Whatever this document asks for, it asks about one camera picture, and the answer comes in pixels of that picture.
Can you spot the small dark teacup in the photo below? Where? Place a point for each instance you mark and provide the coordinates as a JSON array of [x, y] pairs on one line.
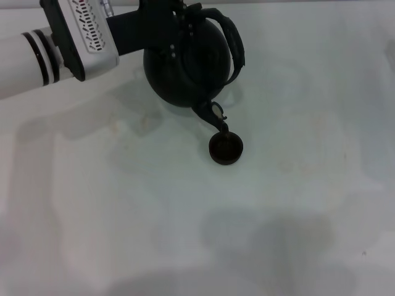
[[226, 151]]

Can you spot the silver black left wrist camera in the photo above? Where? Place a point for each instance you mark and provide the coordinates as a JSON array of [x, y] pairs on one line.
[[83, 37]]

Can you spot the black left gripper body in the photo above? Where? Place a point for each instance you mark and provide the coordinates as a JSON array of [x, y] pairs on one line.
[[139, 31]]

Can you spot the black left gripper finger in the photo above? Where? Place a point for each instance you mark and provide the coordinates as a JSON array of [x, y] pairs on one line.
[[185, 6], [182, 40]]

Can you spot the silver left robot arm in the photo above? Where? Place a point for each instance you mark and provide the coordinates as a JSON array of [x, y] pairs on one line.
[[27, 61]]

